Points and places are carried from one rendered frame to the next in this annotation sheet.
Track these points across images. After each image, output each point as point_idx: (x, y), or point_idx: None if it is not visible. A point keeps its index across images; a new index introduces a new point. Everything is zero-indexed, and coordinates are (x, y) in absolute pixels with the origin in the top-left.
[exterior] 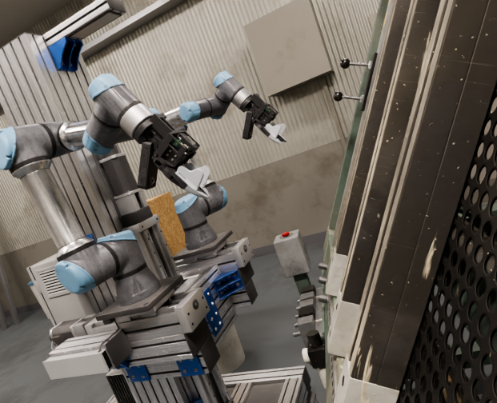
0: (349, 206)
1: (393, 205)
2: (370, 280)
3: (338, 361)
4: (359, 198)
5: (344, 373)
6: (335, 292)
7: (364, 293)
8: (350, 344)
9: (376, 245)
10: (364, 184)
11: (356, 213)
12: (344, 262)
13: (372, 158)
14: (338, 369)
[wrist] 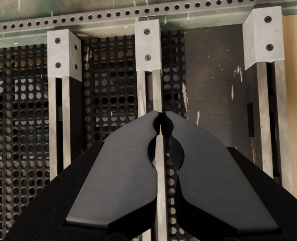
0: (258, 121)
1: (56, 175)
2: (62, 128)
3: (133, 24)
4: (255, 133)
5: (60, 68)
6: (248, 19)
7: (65, 118)
8: (65, 84)
9: (68, 147)
10: (256, 149)
11: (254, 116)
12: (250, 57)
13: (161, 189)
14: (124, 24)
